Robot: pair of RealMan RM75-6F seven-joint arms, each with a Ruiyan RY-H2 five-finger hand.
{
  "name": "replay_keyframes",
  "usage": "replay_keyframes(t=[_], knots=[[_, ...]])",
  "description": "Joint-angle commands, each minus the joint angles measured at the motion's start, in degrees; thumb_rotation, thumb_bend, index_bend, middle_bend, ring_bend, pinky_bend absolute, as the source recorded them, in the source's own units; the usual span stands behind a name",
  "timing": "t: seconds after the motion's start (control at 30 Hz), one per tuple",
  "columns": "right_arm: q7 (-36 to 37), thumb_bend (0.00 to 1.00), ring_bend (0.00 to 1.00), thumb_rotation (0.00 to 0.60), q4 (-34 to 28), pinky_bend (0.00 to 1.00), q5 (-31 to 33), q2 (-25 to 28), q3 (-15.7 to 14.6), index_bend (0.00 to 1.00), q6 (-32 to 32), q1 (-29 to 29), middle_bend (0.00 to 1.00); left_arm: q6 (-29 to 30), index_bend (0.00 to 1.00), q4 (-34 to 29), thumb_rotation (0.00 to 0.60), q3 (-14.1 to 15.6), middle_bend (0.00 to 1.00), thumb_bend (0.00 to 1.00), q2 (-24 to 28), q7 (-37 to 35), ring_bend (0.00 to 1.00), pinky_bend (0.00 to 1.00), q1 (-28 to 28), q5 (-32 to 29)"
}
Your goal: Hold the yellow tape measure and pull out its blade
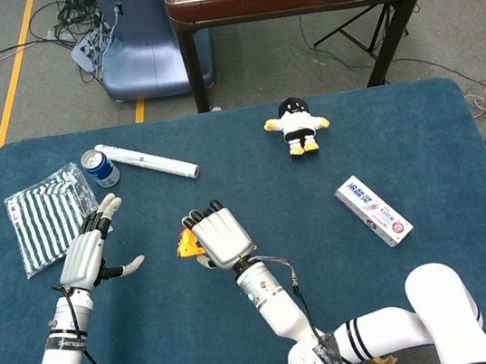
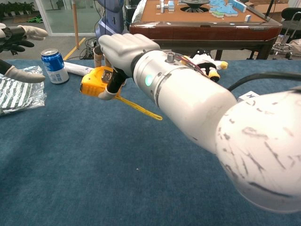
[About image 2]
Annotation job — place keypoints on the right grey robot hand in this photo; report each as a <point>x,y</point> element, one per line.
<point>122,49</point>

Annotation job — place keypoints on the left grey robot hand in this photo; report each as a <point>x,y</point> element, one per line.
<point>28,33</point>

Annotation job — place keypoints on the yellow tape measure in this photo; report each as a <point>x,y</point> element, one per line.
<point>91,87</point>

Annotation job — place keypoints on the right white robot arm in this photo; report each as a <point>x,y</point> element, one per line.
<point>200,101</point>

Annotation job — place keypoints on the row of potted plants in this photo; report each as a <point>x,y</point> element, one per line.
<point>16,8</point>

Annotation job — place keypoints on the blue grey machine base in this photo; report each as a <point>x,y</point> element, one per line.
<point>113,11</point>

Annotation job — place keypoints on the blue soda can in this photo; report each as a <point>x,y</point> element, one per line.
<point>55,68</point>

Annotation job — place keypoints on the wooden pole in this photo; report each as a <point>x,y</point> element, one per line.
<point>75,23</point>

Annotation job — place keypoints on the white paper roll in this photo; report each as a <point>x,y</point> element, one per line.
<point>75,68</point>

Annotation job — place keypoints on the white blue mahjong tile stack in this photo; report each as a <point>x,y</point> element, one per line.
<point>168,5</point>

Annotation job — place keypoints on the striped cloth in plastic bag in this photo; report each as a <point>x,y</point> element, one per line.
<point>18,101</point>

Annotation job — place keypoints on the brown mahjong table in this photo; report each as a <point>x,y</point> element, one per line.
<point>200,30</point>

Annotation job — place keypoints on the black mahjong table centre dial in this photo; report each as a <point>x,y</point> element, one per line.
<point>194,5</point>

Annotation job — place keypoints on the black white penguin plush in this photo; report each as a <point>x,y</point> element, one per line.
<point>209,67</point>

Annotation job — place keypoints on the blue mahjong tile pile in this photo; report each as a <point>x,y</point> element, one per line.
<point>223,9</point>

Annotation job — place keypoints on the blue felt table cover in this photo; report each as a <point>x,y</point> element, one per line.
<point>94,164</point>

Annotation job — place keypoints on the single white blue mahjong tile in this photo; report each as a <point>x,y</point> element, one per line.
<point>247,18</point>

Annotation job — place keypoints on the white pink toothpaste box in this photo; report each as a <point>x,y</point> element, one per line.
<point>249,95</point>

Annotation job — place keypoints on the black tripod stand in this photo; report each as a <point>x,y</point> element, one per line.
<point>270,9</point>

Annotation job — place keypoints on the black office chair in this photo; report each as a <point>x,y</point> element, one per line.
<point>290,13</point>

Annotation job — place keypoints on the glass partition frame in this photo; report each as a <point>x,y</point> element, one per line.
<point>44,18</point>

